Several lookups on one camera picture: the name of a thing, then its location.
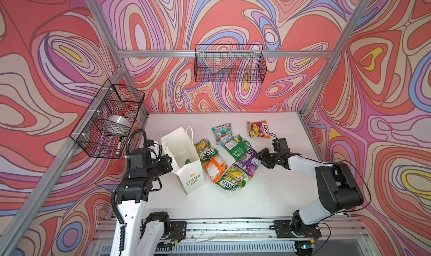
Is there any white paper bag with flowers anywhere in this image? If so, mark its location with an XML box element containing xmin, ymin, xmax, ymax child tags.
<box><xmin>161</xmin><ymin>127</ymin><xmax>205</xmax><ymax>195</ymax></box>

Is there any purple Fox's candy bag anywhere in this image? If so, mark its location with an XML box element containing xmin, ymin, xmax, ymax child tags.
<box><xmin>234</xmin><ymin>149</ymin><xmax>262</xmax><ymax>177</ymax></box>

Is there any orange Fox's fruits candy bag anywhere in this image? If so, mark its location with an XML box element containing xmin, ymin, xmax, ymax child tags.
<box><xmin>248</xmin><ymin>120</ymin><xmax>270</xmax><ymax>139</ymax></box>

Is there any yellow-green fox's candy bag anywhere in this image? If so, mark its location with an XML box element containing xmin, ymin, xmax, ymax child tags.
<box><xmin>194</xmin><ymin>139</ymin><xmax>219</xmax><ymax>162</ymax></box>
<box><xmin>217</xmin><ymin>165</ymin><xmax>252</xmax><ymax>192</ymax></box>

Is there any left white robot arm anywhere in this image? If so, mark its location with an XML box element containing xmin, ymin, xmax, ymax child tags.
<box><xmin>110</xmin><ymin>147</ymin><xmax>173</xmax><ymax>256</ymax></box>

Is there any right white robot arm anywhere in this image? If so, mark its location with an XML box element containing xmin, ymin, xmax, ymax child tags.
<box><xmin>257</xmin><ymin>138</ymin><xmax>364</xmax><ymax>238</ymax></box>

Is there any orange snack bag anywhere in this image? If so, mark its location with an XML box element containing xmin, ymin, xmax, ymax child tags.
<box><xmin>202</xmin><ymin>155</ymin><xmax>229</xmax><ymax>183</ymax></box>

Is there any teal Fox's candy bag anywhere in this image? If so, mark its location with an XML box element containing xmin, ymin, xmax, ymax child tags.
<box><xmin>212</xmin><ymin>123</ymin><xmax>233</xmax><ymax>145</ymax></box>

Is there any silver tape roll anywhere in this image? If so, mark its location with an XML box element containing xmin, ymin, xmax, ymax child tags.
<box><xmin>107</xmin><ymin>115</ymin><xmax>131</xmax><ymax>127</ymax></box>

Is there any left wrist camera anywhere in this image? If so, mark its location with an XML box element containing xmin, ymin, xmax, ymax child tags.
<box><xmin>147</xmin><ymin>139</ymin><xmax>162</xmax><ymax>161</ymax></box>

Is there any black wire basket left wall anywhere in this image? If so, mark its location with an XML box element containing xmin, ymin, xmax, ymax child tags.
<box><xmin>70</xmin><ymin>80</ymin><xmax>145</xmax><ymax>159</ymax></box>

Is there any black wire basket wall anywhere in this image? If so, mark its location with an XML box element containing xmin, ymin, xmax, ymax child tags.
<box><xmin>194</xmin><ymin>43</ymin><xmax>267</xmax><ymax>83</ymax></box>
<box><xmin>70</xmin><ymin>80</ymin><xmax>145</xmax><ymax>159</ymax></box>

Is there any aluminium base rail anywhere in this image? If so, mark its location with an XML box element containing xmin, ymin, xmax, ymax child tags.
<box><xmin>87</xmin><ymin>217</ymin><xmax>371</xmax><ymax>256</ymax></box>

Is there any black corrugated cable hose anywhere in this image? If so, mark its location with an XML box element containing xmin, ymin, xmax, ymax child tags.
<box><xmin>110</xmin><ymin>129</ymin><xmax>149</xmax><ymax>253</ymax></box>

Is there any black wire basket back wall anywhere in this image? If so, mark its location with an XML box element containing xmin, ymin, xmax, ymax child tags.
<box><xmin>194</xmin><ymin>43</ymin><xmax>267</xmax><ymax>83</ymax></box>

